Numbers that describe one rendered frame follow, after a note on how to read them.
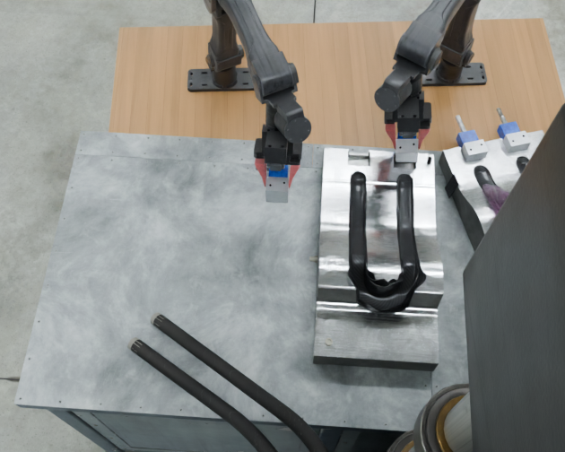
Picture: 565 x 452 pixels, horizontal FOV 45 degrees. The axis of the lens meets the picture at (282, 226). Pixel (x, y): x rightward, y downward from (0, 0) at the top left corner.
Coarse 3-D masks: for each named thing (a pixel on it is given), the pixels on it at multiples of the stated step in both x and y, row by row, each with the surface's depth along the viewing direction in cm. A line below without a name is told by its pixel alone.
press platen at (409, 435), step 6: (408, 432) 94; (402, 438) 93; (408, 438) 93; (396, 444) 93; (402, 444) 92; (408, 444) 92; (390, 450) 93; (396, 450) 92; (402, 450) 92; (408, 450) 92
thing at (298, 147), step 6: (270, 126) 140; (258, 138) 148; (258, 144) 145; (294, 144) 146; (300, 144) 146; (258, 150) 143; (294, 150) 144; (300, 150) 144; (294, 156) 143; (300, 156) 143
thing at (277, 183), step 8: (288, 168) 153; (272, 176) 152; (280, 176) 152; (272, 184) 149; (280, 184) 149; (288, 184) 149; (272, 192) 149; (280, 192) 149; (288, 192) 151; (272, 200) 153; (280, 200) 153
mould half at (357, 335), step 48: (336, 192) 157; (384, 192) 157; (432, 192) 157; (336, 240) 150; (384, 240) 150; (432, 240) 151; (336, 288) 142; (432, 288) 141; (336, 336) 144; (384, 336) 144; (432, 336) 144
